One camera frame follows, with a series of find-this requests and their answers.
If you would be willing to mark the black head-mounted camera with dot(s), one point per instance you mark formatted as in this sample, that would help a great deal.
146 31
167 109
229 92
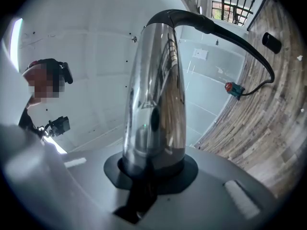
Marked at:
67 73

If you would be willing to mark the white paper notice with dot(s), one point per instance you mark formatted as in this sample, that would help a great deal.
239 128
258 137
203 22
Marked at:
200 54

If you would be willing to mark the black round waste bin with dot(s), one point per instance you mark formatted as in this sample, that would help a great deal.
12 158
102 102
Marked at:
271 42

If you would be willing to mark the white paper scrap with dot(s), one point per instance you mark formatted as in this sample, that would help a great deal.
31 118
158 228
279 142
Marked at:
299 58

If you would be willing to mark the long ceiling light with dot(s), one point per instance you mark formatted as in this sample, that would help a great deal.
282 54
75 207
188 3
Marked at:
16 44

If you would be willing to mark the black metal railing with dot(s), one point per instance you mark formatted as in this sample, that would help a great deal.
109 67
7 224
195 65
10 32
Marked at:
239 3

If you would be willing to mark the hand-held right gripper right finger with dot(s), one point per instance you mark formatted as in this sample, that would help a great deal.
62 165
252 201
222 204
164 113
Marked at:
211 195

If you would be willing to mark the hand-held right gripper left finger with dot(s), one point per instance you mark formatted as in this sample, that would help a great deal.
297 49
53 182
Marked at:
96 188

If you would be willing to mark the red and teal vacuum cleaner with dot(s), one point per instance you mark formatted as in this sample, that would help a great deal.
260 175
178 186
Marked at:
235 91

